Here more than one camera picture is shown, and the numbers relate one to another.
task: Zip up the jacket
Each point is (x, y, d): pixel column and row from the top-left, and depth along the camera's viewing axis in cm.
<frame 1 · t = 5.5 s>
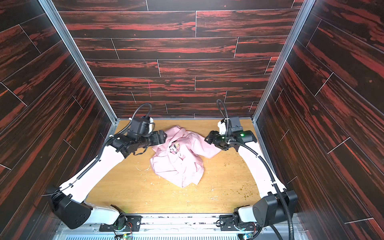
left hand: (162, 136, 77), fingers open
right hand: (212, 140, 78), fingers open
pink zip jacket: (179, 159, 93), point 6 cm above the table

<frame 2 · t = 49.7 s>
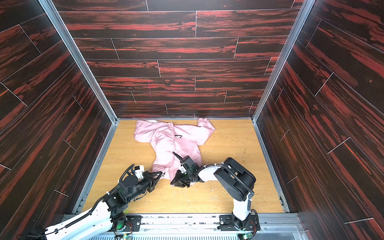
left hand: (163, 173, 77), fingers closed
right hand: (172, 182, 87), fingers closed
pink zip jacket: (167, 138, 102), point 8 cm above the table

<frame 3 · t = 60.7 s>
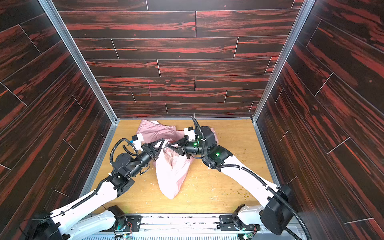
left hand: (164, 140, 66), fingers closed
right hand: (168, 143, 66), fingers closed
pink zip jacket: (172, 162, 92), point 6 cm above the table

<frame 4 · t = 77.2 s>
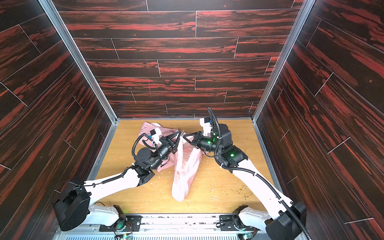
left hand: (181, 132, 66), fingers closed
right hand: (184, 135, 67), fingers closed
pink zip jacket: (182, 159, 77), point 20 cm above the table

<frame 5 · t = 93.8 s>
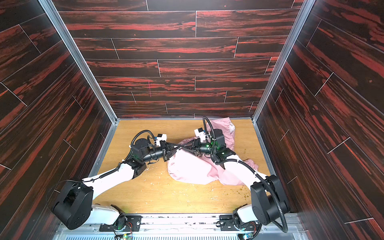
left hand: (181, 148, 72), fingers closed
right hand: (183, 145, 76), fingers open
pink zip jacket: (182, 168, 88), point 7 cm above the table

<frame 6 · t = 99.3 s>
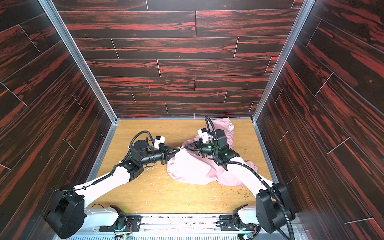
left hand: (179, 151, 72), fingers closed
right hand: (186, 145, 76), fingers closed
the named things where they were.

